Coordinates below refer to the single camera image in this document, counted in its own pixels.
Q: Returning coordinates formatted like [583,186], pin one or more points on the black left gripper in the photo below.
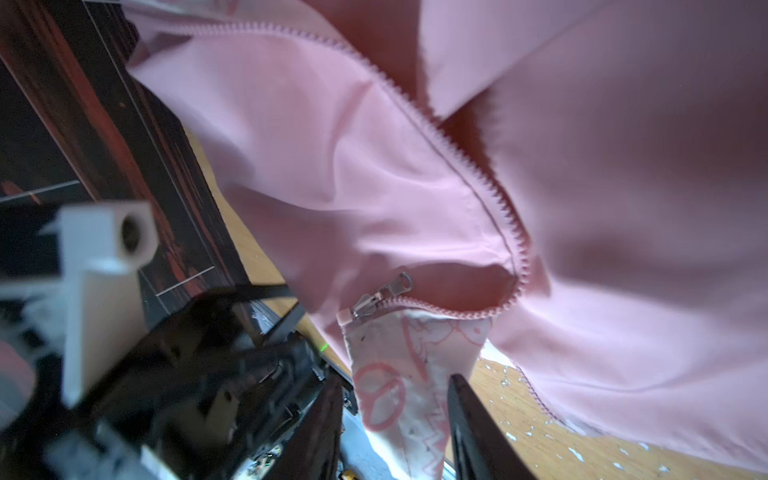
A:
[190,399]

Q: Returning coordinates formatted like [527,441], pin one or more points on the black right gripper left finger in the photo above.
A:
[313,450]

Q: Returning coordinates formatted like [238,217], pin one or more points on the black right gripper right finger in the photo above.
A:
[480,449]

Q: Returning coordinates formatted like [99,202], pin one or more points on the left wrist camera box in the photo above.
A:
[77,267]

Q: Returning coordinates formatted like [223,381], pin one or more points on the pink zip-up jacket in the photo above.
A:
[581,185]

